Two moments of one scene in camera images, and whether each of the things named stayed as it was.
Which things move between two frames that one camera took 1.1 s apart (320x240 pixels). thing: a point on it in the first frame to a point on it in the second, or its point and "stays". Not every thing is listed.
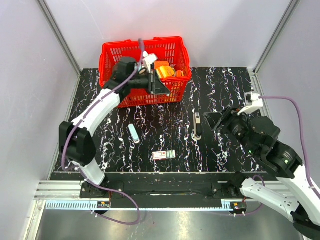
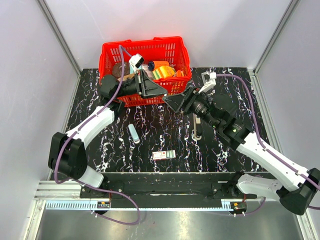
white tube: x=133 y=133 stays
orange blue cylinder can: x=158 y=63 stays
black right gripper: x=214 y=118 to x=174 y=101
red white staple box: x=164 y=154 stays
